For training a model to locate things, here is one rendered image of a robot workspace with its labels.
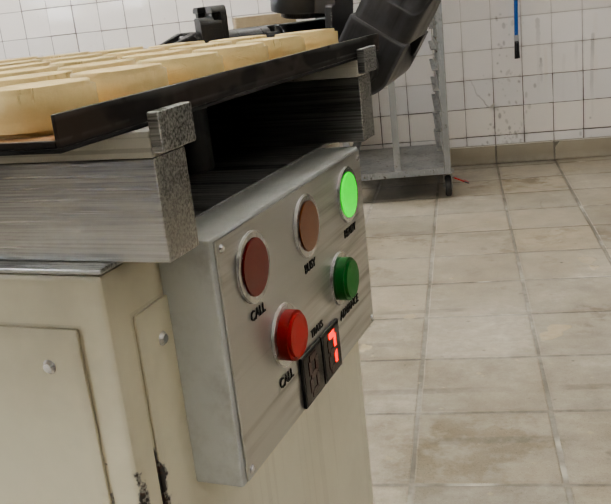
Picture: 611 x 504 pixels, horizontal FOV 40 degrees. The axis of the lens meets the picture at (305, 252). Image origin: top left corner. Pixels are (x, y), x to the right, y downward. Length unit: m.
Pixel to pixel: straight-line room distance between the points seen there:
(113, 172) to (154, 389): 0.11
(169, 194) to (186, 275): 0.06
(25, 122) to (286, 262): 0.19
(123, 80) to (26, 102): 0.06
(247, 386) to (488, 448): 1.45
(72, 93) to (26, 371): 0.14
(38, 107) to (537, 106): 4.34
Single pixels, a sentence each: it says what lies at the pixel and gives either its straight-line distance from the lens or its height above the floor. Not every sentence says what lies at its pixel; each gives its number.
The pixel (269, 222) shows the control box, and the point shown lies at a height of 0.83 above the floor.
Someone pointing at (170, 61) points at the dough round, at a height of 0.92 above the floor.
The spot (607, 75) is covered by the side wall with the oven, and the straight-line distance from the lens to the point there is 4.68.
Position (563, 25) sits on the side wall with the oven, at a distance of 4.63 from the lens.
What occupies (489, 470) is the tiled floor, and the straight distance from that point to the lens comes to 1.81.
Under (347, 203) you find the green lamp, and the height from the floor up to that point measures 0.81.
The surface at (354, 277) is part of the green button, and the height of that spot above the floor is 0.76.
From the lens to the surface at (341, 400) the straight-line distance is 0.69.
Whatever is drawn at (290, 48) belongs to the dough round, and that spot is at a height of 0.92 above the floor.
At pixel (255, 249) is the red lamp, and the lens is 0.46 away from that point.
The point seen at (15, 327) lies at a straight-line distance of 0.44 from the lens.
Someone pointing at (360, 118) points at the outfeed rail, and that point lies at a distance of 0.64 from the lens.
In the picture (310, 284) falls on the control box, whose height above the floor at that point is 0.77.
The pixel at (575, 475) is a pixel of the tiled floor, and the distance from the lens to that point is 1.80.
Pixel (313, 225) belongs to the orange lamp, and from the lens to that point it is 0.53.
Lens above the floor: 0.95
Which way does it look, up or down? 16 degrees down
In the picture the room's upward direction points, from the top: 6 degrees counter-clockwise
